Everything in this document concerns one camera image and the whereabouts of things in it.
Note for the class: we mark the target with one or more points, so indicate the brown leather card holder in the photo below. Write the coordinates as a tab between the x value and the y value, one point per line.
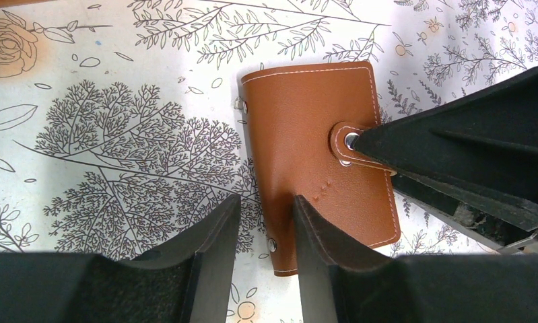
299	118

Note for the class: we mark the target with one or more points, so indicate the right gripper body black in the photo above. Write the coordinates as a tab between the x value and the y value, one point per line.
473	162

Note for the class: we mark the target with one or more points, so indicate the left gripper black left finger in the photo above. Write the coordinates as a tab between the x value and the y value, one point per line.
185	279

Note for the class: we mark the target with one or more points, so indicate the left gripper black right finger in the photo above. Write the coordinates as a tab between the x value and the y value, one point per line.
342	280

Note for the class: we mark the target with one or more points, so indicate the orange wooden compartment tray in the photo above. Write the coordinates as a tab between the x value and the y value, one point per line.
10	3

